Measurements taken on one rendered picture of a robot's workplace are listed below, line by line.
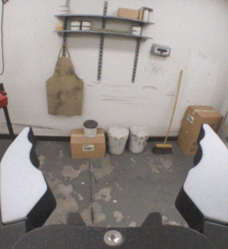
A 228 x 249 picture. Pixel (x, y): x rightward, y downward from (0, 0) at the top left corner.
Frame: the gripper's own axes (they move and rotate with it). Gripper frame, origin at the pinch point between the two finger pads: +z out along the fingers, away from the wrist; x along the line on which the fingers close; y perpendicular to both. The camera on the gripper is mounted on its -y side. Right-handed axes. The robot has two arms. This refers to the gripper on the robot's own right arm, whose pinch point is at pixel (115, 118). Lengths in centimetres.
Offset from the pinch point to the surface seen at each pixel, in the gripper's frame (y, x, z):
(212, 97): 94, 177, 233
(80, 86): 62, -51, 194
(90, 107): 98, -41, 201
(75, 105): 90, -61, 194
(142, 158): 174, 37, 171
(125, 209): 170, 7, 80
